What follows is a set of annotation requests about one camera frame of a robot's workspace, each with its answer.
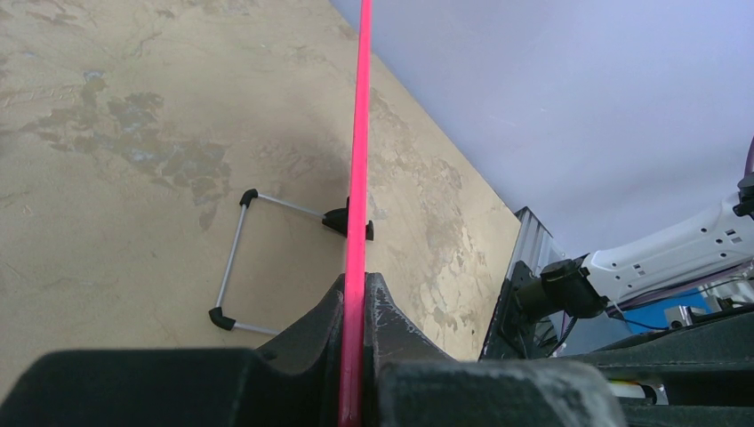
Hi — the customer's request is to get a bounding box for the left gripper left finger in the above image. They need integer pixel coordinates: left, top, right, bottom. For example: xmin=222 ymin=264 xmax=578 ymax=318
xmin=1 ymin=279 xmax=343 ymax=426

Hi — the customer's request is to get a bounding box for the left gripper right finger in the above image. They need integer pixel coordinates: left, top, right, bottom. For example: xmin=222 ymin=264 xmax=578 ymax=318
xmin=362 ymin=273 xmax=626 ymax=426

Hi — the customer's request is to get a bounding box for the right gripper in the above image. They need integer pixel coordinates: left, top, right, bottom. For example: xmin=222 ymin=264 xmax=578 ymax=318
xmin=576 ymin=312 xmax=753 ymax=426

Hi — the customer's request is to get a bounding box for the red-framed whiteboard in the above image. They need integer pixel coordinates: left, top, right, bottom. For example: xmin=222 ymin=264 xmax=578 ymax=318
xmin=329 ymin=0 xmax=754 ymax=427

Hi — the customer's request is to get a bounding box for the white marker pen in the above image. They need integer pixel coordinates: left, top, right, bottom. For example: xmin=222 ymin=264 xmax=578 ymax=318
xmin=608 ymin=380 xmax=669 ymax=406

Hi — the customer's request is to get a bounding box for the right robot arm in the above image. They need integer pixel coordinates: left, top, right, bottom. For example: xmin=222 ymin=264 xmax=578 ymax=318
xmin=513 ymin=177 xmax=753 ymax=426

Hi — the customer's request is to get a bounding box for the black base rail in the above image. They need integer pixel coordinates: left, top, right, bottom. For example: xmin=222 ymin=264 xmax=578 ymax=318
xmin=479 ymin=207 xmax=582 ymax=360

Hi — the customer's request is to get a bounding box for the whiteboard wire stand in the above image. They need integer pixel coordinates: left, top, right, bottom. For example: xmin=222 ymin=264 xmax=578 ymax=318
xmin=208 ymin=189 xmax=349 ymax=339

